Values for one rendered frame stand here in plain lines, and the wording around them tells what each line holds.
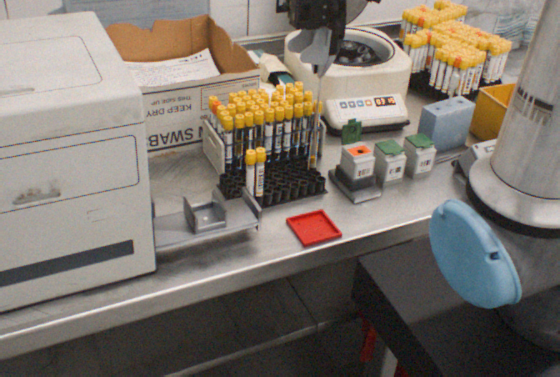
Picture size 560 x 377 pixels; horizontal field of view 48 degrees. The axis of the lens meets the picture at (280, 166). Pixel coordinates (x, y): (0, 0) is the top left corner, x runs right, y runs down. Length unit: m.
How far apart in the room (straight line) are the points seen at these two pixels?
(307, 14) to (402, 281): 0.40
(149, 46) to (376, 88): 0.49
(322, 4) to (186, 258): 0.42
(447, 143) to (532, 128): 0.67
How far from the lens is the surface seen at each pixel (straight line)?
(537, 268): 0.66
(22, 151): 0.78
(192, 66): 1.37
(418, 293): 0.85
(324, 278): 1.81
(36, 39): 0.92
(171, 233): 0.94
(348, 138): 1.09
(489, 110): 1.30
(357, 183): 1.08
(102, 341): 1.67
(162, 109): 1.13
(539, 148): 0.59
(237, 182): 1.07
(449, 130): 1.23
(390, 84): 1.31
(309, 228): 1.02
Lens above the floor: 1.53
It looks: 34 degrees down
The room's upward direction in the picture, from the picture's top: 4 degrees clockwise
